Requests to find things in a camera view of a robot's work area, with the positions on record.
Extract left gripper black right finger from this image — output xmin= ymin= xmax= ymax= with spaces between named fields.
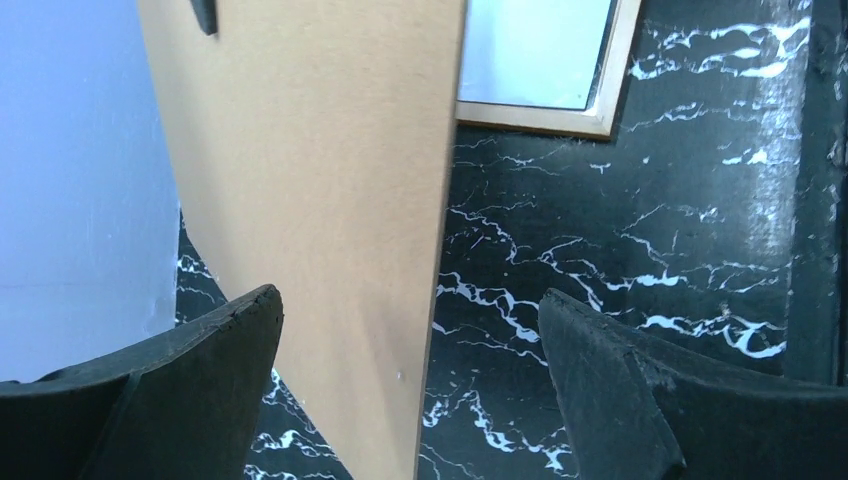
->
xmin=538 ymin=289 xmax=847 ymax=479

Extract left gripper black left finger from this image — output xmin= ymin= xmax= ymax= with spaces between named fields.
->
xmin=1 ymin=284 xmax=284 ymax=479

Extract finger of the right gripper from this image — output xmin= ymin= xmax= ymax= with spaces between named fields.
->
xmin=190 ymin=0 xmax=218 ymax=35

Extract brown cardboard backing board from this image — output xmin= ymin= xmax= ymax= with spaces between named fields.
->
xmin=138 ymin=0 xmax=466 ymax=479

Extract wooden picture frame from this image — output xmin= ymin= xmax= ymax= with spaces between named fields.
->
xmin=456 ymin=0 xmax=642 ymax=139

